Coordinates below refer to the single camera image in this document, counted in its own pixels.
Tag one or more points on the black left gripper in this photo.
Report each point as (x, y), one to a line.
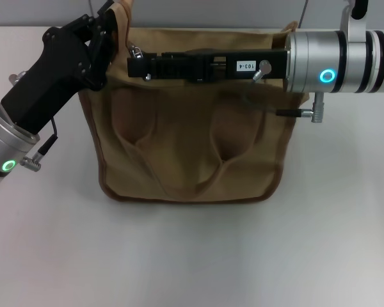
(51, 83)

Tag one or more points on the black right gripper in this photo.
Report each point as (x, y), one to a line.
(278, 65)

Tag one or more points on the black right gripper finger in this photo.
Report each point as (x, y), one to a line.
(169, 70)

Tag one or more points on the khaki canvas food bag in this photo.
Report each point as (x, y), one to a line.
(185, 144)

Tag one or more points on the silver metal zipper pull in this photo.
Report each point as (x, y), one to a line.
(136, 51)

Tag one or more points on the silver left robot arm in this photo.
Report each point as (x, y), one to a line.
(6, 144)

